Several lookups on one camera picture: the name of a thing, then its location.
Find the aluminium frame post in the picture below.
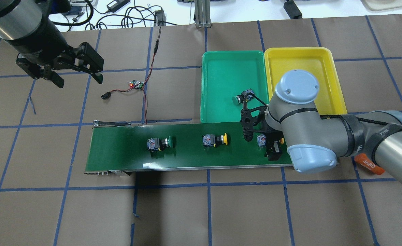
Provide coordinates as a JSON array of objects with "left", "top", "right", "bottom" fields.
[{"left": 194, "top": 0, "right": 212, "bottom": 29}]

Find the black barrel connector plug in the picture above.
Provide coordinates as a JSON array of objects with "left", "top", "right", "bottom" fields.
[{"left": 101, "top": 91, "right": 112, "bottom": 100}]

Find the green conveyor belt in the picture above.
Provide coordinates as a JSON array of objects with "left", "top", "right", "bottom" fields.
[{"left": 84, "top": 122, "right": 292, "bottom": 175}]

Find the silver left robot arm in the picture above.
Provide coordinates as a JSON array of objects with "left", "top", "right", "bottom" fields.
[{"left": 0, "top": 0, "right": 104, "bottom": 88}]

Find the red black power wire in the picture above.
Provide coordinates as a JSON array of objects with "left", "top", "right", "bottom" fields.
[{"left": 109, "top": 26, "right": 162, "bottom": 125}]

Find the green plastic tray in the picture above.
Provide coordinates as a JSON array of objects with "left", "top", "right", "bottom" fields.
[{"left": 200, "top": 51, "right": 269, "bottom": 123}]

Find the small motor controller board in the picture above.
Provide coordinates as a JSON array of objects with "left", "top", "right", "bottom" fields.
[{"left": 129, "top": 80, "right": 145, "bottom": 90}]

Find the green push button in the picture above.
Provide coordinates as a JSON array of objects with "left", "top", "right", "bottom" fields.
[
  {"left": 147, "top": 136, "right": 175, "bottom": 152},
  {"left": 232, "top": 88, "right": 254, "bottom": 105}
]

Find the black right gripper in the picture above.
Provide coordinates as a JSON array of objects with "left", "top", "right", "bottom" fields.
[{"left": 240, "top": 99, "right": 284, "bottom": 161}]

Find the black power adapter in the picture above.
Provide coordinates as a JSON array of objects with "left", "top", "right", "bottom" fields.
[{"left": 107, "top": 0, "right": 131, "bottom": 13}]

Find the yellow plastic tray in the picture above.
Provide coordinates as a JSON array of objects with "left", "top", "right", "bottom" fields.
[{"left": 264, "top": 47, "right": 347, "bottom": 115}]

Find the yellow push button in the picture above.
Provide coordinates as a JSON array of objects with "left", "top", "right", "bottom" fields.
[
  {"left": 202, "top": 133, "right": 229, "bottom": 148},
  {"left": 257, "top": 134, "right": 267, "bottom": 148}
]

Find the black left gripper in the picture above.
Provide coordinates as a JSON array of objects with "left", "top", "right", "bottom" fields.
[{"left": 16, "top": 42, "right": 104, "bottom": 88}]

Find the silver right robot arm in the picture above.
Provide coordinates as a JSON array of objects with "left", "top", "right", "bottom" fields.
[{"left": 234, "top": 69, "right": 402, "bottom": 184}]

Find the orange cylinder marked 4680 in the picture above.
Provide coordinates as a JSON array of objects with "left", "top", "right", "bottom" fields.
[{"left": 354, "top": 153, "right": 385, "bottom": 175}]

